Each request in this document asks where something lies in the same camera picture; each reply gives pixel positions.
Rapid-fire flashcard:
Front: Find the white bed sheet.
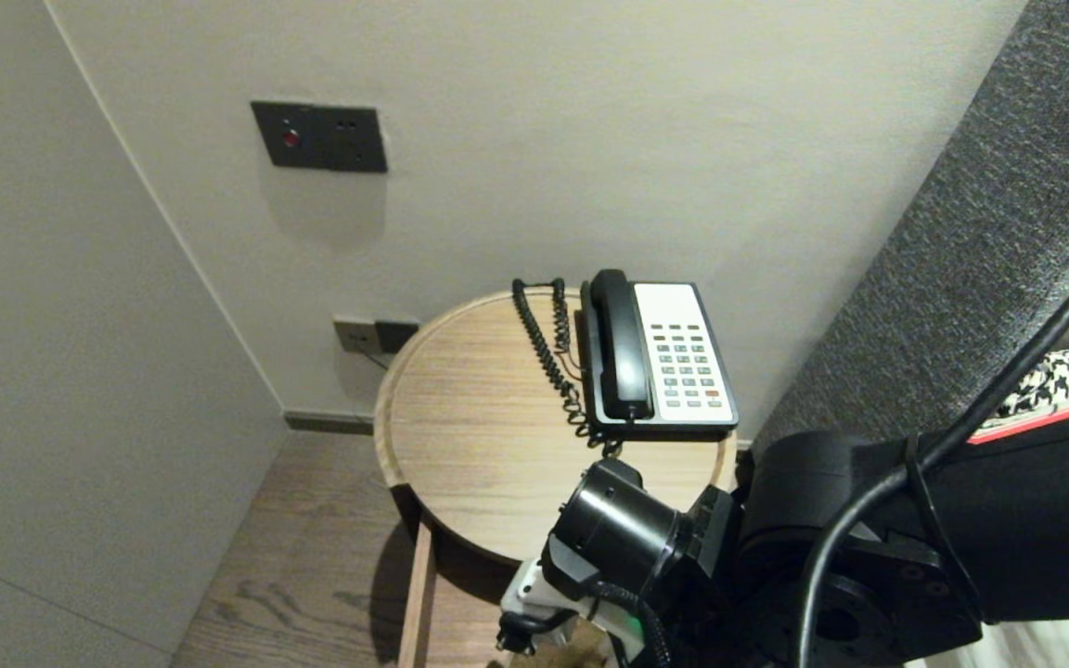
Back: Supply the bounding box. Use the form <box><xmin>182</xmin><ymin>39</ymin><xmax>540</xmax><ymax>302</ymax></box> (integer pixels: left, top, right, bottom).
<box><xmin>906</xmin><ymin>618</ymin><xmax>1069</xmax><ymax>668</ymax></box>

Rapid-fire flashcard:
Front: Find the black coiled phone cord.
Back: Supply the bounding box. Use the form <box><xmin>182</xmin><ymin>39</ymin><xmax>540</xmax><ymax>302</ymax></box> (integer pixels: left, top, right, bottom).
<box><xmin>511</xmin><ymin>278</ymin><xmax>624</xmax><ymax>458</ymax></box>

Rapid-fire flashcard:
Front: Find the black telephone handset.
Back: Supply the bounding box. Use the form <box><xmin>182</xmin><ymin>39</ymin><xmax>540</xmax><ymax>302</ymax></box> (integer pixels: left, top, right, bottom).
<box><xmin>588</xmin><ymin>269</ymin><xmax>654</xmax><ymax>421</ymax></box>

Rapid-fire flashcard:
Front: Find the round wooden bedside table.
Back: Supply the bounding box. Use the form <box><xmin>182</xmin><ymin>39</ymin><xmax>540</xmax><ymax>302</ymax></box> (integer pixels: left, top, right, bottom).
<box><xmin>373</xmin><ymin>289</ymin><xmax>741</xmax><ymax>569</ymax></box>

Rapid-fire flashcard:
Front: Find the grey wall baseboard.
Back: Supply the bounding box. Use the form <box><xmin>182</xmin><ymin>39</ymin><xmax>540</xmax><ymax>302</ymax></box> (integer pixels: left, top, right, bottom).
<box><xmin>284</xmin><ymin>411</ymin><xmax>376</xmax><ymax>437</ymax></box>

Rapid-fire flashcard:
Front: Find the black braided camera cable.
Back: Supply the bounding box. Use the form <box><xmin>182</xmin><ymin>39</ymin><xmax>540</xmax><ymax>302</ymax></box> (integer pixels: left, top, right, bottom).
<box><xmin>590</xmin><ymin>580</ymin><xmax>676</xmax><ymax>668</ymax></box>

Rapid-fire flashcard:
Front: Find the grey fabric headboard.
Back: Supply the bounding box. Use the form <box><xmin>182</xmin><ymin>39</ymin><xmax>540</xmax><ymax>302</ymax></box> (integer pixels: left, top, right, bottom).
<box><xmin>753</xmin><ymin>0</ymin><xmax>1069</xmax><ymax>457</ymax></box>

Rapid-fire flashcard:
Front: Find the dark wall switch panel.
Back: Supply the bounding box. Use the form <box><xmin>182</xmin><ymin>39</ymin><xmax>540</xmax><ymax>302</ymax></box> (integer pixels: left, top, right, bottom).
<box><xmin>251</xmin><ymin>100</ymin><xmax>389</xmax><ymax>174</ymax></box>

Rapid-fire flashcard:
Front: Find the beige wall data socket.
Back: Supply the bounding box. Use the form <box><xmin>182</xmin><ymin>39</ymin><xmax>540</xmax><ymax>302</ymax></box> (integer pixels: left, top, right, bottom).
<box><xmin>333</xmin><ymin>319</ymin><xmax>378</xmax><ymax>356</ymax></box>

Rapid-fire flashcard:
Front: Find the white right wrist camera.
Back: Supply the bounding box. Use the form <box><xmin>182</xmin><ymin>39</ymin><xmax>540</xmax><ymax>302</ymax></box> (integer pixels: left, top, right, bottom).
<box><xmin>496</xmin><ymin>557</ymin><xmax>649</xmax><ymax>656</ymax></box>

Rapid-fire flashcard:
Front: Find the dark wall power socket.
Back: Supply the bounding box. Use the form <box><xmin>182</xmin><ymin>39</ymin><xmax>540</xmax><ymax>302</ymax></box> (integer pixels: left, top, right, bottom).
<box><xmin>374</xmin><ymin>321</ymin><xmax>420</xmax><ymax>354</ymax></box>

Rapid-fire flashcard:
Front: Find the black and white desk telephone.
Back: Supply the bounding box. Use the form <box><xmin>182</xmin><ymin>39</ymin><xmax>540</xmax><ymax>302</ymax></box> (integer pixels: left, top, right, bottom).
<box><xmin>579</xmin><ymin>281</ymin><xmax>740</xmax><ymax>437</ymax></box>

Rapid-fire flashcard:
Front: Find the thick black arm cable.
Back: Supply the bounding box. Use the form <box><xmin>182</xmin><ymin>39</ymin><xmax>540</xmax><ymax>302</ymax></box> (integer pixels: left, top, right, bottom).
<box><xmin>794</xmin><ymin>249</ymin><xmax>1069</xmax><ymax>668</ymax></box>

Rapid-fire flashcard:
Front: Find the gold tissue pack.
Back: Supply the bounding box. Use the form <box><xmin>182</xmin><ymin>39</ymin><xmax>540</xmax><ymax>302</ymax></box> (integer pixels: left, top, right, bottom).
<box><xmin>534</xmin><ymin>626</ymin><xmax>612</xmax><ymax>668</ymax></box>

